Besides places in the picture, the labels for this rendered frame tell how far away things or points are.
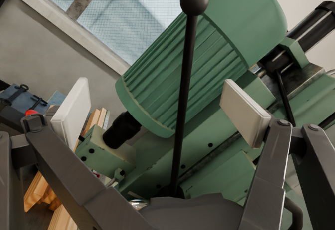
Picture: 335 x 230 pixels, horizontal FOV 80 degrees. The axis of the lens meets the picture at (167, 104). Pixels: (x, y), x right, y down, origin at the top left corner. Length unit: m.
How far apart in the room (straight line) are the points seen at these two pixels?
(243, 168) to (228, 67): 0.20
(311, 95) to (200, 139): 0.23
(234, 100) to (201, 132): 0.26
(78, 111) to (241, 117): 0.13
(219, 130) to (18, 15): 1.71
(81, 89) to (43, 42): 1.75
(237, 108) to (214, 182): 0.29
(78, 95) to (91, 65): 1.74
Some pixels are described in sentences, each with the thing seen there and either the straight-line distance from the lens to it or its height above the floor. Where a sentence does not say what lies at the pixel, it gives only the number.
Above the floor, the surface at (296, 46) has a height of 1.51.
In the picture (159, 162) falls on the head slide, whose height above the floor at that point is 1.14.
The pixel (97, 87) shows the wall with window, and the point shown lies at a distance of 1.98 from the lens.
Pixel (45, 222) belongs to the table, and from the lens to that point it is 0.56.
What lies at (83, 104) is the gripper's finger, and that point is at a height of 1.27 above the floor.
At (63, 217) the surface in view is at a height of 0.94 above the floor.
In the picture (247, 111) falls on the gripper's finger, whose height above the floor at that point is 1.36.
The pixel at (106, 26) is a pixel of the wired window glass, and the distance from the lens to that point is 1.86.
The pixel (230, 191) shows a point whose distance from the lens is 0.43.
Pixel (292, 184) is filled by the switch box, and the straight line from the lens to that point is 0.50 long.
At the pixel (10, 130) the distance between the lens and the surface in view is 0.53.
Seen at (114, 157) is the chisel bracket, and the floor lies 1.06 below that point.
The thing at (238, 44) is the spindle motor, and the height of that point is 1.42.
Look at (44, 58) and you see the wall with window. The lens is 1.96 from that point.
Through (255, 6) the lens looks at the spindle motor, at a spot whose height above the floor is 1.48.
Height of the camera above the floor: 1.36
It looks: 15 degrees down
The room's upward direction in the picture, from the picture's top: 47 degrees clockwise
